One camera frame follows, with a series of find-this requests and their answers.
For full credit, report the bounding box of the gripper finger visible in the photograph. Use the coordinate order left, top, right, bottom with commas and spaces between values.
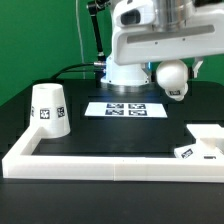
192, 57, 204, 78
142, 63, 156, 82

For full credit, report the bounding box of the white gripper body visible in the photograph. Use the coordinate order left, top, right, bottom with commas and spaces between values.
112, 6, 224, 65

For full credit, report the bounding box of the white lamp bulb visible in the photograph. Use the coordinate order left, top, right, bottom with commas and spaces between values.
156, 60, 188, 101

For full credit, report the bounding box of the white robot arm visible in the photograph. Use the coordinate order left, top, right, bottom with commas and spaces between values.
101, 0, 224, 90

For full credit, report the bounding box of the white lamp base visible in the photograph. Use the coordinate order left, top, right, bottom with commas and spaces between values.
174, 124, 224, 160

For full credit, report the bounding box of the white lamp shade cone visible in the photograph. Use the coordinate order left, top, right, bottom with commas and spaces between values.
30, 83, 70, 139

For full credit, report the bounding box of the white marker tag sheet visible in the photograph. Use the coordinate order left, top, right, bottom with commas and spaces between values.
85, 102, 167, 118

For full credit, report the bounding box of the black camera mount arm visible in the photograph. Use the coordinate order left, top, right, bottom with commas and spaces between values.
87, 0, 110, 61

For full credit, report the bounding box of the black cable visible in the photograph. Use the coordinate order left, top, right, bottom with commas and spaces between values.
49, 61, 108, 81

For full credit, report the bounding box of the white thin cable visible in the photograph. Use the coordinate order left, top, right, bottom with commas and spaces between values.
75, 0, 86, 80

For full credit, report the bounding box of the white U-shaped frame wall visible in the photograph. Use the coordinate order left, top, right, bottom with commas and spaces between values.
2, 127, 224, 183

